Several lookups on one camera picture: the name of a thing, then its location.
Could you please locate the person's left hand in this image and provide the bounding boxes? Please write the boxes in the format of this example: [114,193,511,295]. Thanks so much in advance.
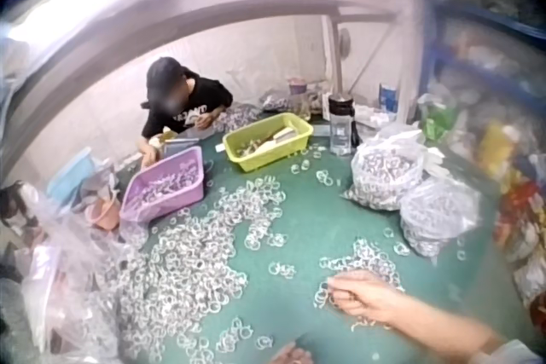
[268,341,316,364]

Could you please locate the person's right hand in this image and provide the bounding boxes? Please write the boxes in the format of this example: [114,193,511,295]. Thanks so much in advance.
[327,270,411,328]

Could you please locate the clear plastic ring bunch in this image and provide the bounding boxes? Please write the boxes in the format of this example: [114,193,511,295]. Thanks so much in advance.
[312,281,342,310]

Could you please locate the clear bag full of rings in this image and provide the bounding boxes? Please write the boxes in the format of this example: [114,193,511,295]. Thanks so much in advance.
[399,175,484,257]
[342,124,429,212]

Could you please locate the heap of clear plastic rings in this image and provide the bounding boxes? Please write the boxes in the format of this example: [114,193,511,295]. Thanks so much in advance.
[108,148,413,364]

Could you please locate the yellow-green plastic basket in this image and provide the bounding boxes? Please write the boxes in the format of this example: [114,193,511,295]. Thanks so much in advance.
[222,112,315,173]

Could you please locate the clear bottle with black lid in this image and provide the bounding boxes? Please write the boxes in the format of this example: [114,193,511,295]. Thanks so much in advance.
[327,92,358,157]

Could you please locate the white plastic scoop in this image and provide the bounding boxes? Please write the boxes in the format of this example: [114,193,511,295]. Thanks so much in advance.
[254,126,300,153]

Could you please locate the green plastic bag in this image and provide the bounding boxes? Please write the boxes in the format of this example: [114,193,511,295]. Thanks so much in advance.
[417,93,460,142]

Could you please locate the white and blue can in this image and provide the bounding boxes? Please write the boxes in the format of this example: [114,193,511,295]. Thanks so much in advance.
[378,82,400,114]

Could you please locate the jar with purple lid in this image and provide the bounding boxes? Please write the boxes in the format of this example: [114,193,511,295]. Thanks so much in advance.
[287,77,313,121]

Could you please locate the small bag of rings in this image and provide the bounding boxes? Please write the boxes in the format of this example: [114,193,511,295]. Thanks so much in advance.
[259,91,296,114]

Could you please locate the purple plastic basket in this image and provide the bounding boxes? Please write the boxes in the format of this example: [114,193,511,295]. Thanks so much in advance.
[119,145,206,224]

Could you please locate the blue metal shelf with goods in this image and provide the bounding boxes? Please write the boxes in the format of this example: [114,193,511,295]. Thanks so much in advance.
[420,0,546,322]

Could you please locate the pink plastic cup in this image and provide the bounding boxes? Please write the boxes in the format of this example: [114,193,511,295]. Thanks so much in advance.
[84,196,121,232]

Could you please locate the heap of clear plastic bags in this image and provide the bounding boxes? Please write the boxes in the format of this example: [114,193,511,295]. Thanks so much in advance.
[0,154,142,364]

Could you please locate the light blue plastic box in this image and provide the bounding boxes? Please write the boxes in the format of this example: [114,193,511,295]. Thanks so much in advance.
[45,146,94,213]

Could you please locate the grey metal frame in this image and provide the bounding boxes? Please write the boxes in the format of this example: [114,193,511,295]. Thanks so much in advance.
[0,0,432,194]

